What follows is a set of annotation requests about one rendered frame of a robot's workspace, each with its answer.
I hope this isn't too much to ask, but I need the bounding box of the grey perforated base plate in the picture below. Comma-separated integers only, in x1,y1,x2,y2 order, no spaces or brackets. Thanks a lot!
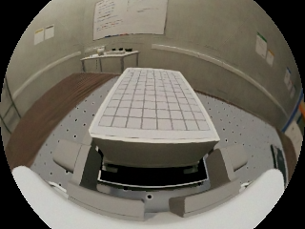
30,76,285,213

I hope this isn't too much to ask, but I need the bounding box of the white deep-well block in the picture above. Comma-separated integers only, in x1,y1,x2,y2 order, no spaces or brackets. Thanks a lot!
89,68,220,168

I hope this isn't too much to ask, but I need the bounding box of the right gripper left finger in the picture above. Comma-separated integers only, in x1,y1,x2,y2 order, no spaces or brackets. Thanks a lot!
53,125,144,221

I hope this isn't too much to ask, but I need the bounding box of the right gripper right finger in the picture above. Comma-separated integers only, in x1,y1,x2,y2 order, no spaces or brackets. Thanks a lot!
169,142,248,218

